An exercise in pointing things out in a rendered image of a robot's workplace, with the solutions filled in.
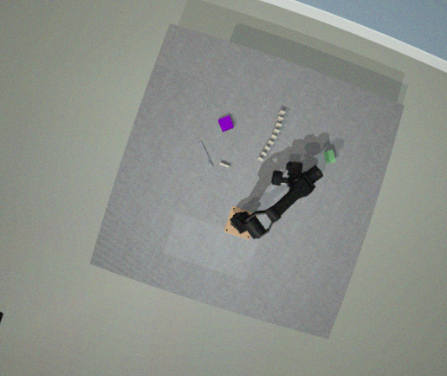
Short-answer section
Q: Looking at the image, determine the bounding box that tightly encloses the green block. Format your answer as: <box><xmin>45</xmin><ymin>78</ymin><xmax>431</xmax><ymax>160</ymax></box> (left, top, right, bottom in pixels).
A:
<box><xmin>324</xmin><ymin>150</ymin><xmax>336</xmax><ymax>164</ymax></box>

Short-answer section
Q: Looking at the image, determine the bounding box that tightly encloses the purple rectangular block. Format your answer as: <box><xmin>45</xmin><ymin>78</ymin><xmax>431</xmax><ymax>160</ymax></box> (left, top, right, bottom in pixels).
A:
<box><xmin>218</xmin><ymin>116</ymin><xmax>234</xmax><ymax>132</ymax></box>

